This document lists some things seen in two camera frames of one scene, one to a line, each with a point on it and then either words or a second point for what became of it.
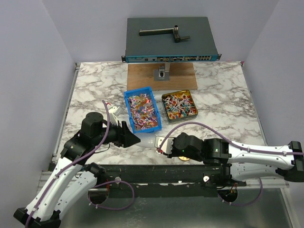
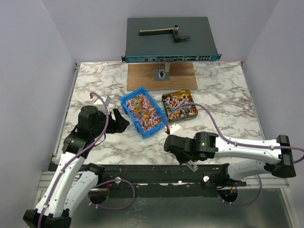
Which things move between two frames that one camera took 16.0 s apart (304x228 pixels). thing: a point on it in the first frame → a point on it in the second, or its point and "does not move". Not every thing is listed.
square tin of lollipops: [179, 106] does not move
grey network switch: [156, 48] does not move
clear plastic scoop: [158, 140] → [193, 166]
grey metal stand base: [163, 73] does not move
